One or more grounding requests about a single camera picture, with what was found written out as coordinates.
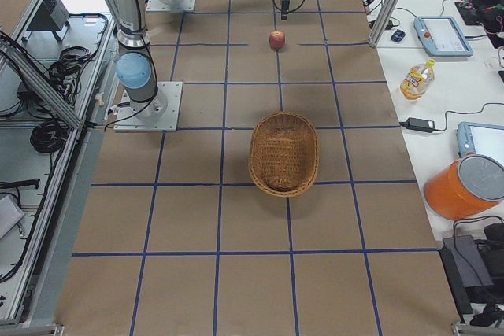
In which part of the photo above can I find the red yellow apple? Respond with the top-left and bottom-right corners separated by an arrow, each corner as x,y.
269,30 -> 286,50

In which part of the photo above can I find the aluminium frame post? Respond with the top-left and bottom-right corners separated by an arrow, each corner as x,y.
368,0 -> 419,48

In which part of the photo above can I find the black power adapter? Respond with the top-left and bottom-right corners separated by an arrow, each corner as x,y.
404,117 -> 435,133

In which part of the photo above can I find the blue teach pendant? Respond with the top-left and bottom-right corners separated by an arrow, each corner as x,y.
413,17 -> 473,57
456,122 -> 504,164

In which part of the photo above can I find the small blue device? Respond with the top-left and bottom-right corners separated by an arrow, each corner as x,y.
391,29 -> 406,42

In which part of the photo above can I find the wicker basket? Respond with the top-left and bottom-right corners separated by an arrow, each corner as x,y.
248,112 -> 319,198

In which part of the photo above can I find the orange bucket with lid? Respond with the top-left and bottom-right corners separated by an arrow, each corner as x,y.
424,154 -> 503,220

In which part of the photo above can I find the yellow oil bottle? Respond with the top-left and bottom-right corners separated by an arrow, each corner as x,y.
399,58 -> 435,100

